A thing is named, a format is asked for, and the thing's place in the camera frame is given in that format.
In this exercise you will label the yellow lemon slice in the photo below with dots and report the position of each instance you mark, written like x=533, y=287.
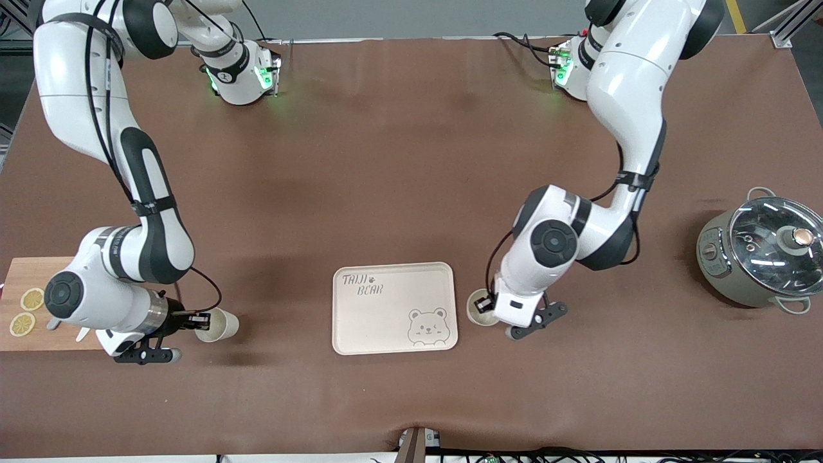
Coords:
x=22, y=324
x=33, y=299

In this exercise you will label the white IKEA cup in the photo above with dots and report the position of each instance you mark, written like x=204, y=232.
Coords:
x=482, y=320
x=225, y=326

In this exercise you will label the grey-green electric cooking pot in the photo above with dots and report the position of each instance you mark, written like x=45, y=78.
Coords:
x=720, y=270

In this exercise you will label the glass pot lid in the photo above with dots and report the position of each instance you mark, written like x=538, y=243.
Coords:
x=765, y=257

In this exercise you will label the white plastic knife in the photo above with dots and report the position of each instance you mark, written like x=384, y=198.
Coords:
x=82, y=335

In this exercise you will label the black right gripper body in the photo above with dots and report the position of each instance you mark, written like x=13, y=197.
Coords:
x=174, y=319

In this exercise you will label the wooden cutting board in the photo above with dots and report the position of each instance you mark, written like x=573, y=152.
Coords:
x=26, y=270

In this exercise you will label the grey plastic knife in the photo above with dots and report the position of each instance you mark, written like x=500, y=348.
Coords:
x=53, y=325

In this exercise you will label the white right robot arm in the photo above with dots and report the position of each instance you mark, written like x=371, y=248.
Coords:
x=144, y=238

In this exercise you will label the brown table cover cloth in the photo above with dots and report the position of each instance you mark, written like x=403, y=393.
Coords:
x=411, y=193

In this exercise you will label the beige bear print tray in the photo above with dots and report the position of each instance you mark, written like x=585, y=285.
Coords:
x=392, y=315

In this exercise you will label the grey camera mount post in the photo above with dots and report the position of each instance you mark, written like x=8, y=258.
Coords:
x=415, y=447

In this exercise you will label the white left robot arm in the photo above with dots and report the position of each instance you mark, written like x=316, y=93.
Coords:
x=630, y=96

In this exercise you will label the aluminium frame profile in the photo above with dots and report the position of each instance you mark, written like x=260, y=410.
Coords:
x=787, y=29
x=13, y=16

